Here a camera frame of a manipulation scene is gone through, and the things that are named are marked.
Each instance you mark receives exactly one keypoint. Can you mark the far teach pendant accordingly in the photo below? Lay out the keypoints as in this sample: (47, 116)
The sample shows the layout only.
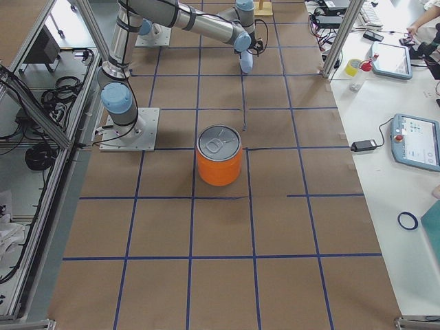
(392, 60)

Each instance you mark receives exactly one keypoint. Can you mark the near teach pendant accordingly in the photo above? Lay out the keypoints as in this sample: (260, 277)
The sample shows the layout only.
(415, 141)

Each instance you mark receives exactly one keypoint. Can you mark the aluminium frame post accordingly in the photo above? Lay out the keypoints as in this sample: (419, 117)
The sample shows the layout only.
(347, 23)

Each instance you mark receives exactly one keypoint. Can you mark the yellow tape roll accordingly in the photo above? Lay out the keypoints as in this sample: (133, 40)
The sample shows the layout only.
(352, 67)

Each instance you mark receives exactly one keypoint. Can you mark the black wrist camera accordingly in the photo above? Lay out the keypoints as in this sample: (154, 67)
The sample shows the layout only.
(258, 46)

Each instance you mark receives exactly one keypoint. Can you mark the black power brick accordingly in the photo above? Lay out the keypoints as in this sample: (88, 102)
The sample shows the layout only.
(364, 145)

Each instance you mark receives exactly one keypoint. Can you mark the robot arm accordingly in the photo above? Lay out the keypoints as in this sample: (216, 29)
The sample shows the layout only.
(166, 61)

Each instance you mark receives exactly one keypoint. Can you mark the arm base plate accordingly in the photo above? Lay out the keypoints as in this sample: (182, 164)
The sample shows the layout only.
(153, 36)
(141, 137)

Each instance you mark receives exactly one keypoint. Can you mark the wooden cup stand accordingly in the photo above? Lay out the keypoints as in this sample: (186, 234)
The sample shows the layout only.
(263, 8)

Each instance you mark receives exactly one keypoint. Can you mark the teach pendant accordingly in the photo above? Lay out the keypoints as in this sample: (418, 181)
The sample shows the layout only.
(392, 60)
(415, 141)

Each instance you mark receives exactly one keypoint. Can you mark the orange tin can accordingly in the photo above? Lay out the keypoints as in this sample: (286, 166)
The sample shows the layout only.
(219, 155)

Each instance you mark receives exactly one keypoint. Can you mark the white plastic cup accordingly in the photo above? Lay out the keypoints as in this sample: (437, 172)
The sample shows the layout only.
(246, 62)

